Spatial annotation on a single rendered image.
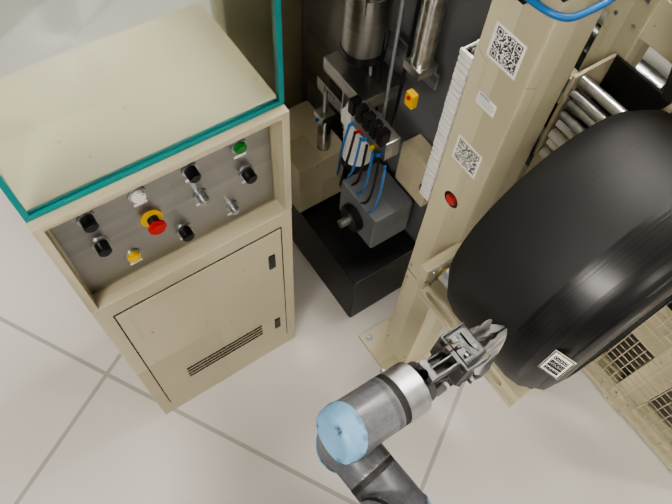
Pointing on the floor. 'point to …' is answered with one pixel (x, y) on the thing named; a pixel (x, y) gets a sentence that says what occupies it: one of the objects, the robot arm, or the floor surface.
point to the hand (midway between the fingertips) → (498, 333)
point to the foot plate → (373, 339)
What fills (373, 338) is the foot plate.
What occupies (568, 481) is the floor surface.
